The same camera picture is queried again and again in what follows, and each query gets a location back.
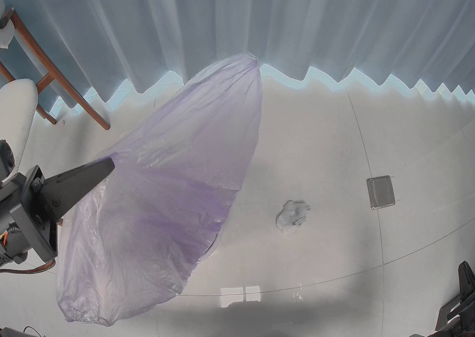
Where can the wooden chair with white cushions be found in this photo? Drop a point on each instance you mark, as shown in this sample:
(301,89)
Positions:
(18,116)

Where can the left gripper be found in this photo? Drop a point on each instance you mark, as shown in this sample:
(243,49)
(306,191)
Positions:
(40,224)

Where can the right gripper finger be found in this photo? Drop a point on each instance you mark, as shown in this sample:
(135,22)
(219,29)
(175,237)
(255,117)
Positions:
(468,283)
(445,318)

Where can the clear printed wrapper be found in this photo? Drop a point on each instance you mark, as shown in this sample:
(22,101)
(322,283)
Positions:
(291,216)

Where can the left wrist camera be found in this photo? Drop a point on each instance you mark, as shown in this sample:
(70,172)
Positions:
(6,157)

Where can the pale blue curtain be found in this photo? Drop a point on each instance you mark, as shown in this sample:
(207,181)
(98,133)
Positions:
(297,12)

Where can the purple plastic bag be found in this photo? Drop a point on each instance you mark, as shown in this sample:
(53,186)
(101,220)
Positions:
(167,179)

